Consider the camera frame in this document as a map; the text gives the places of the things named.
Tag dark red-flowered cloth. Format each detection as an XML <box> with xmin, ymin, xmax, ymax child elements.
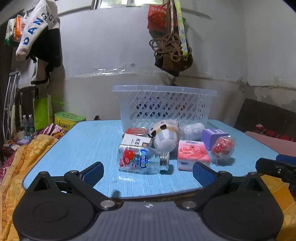
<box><xmin>255</xmin><ymin>123</ymin><xmax>296</xmax><ymax>142</ymax></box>

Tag dark wooden headboard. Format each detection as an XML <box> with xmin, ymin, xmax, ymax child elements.
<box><xmin>235</xmin><ymin>98</ymin><xmax>296</xmax><ymax>142</ymax></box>

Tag white plastic-wrapped roll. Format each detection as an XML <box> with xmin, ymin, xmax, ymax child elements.
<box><xmin>179</xmin><ymin>123</ymin><xmax>206</xmax><ymax>141</ymax></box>

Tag orange patterned blanket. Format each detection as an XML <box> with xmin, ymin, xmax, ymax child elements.
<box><xmin>0</xmin><ymin>134</ymin><xmax>296</xmax><ymax>241</ymax></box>

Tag red plastic bag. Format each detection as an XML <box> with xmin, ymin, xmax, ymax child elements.
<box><xmin>147</xmin><ymin>3</ymin><xmax>168</xmax><ymax>30</ymax></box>

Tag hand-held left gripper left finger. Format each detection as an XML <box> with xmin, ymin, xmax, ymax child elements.
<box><xmin>24</xmin><ymin>161</ymin><xmax>116</xmax><ymax>211</ymax></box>

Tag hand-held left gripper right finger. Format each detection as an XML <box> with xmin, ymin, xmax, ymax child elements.
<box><xmin>181</xmin><ymin>161</ymin><xmax>272</xmax><ymax>211</ymax></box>

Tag clear strawberry label bottle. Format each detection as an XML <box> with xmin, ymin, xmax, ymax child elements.
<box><xmin>118</xmin><ymin>144</ymin><xmax>170</xmax><ymax>175</ymax></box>

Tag coiled brown rope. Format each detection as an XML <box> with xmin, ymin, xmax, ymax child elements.
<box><xmin>149</xmin><ymin>0</ymin><xmax>193</xmax><ymax>63</ymax></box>

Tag pink mattress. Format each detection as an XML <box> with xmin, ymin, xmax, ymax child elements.
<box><xmin>245</xmin><ymin>131</ymin><xmax>296</xmax><ymax>158</ymax></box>

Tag red gold-print box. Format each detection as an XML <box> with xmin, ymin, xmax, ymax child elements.
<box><xmin>125</xmin><ymin>127</ymin><xmax>149</xmax><ymax>137</ymax></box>

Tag green shopping bag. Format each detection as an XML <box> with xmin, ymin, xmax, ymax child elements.
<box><xmin>34</xmin><ymin>94</ymin><xmax>55</xmax><ymax>131</ymax></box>

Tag purple cube box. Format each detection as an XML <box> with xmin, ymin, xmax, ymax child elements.
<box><xmin>201</xmin><ymin>128</ymin><xmax>229</xmax><ymax>151</ymax></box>

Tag white blue-lettered sock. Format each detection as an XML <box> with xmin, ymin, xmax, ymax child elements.
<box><xmin>16</xmin><ymin>0</ymin><xmax>58</xmax><ymax>62</ymax></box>

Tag purple floral cloth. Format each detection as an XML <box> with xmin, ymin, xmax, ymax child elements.
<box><xmin>38</xmin><ymin>123</ymin><xmax>66</xmax><ymax>139</ymax></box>

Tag pink tissue pack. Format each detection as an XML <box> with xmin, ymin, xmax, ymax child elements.
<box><xmin>177</xmin><ymin>140</ymin><xmax>211</xmax><ymax>171</ymax></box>

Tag red candies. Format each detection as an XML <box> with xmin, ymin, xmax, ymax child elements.
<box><xmin>210</xmin><ymin>136</ymin><xmax>236</xmax><ymax>165</ymax></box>

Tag metal crutch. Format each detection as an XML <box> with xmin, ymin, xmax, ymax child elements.
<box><xmin>3</xmin><ymin>71</ymin><xmax>19</xmax><ymax>142</ymax></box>

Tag white green packet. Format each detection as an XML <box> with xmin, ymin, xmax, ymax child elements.
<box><xmin>4</xmin><ymin>19</ymin><xmax>16</xmax><ymax>45</ymax></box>

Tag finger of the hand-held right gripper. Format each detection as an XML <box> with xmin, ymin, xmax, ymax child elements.
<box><xmin>255</xmin><ymin>158</ymin><xmax>296</xmax><ymax>186</ymax></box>
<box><xmin>276</xmin><ymin>153</ymin><xmax>296</xmax><ymax>164</ymax></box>

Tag translucent plastic lattice basket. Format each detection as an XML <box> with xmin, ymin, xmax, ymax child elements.
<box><xmin>112</xmin><ymin>85</ymin><xmax>218</xmax><ymax>132</ymax></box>

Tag yellow-green patterned strap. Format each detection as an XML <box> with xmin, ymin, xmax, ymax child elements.
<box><xmin>174</xmin><ymin>0</ymin><xmax>189</xmax><ymax>61</ymax></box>

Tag orange snack packet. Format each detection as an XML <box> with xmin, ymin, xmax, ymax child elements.
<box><xmin>13</xmin><ymin>15</ymin><xmax>28</xmax><ymax>42</ymax></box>

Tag green tin box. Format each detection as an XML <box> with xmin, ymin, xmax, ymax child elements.
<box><xmin>54</xmin><ymin>112</ymin><xmax>86</xmax><ymax>132</ymax></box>

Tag white brown plush ball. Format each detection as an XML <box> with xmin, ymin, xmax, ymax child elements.
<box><xmin>148</xmin><ymin>119</ymin><xmax>181</xmax><ymax>152</ymax></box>

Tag white and black carton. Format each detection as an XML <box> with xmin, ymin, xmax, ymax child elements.
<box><xmin>121</xmin><ymin>134</ymin><xmax>154</xmax><ymax>149</ymax></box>

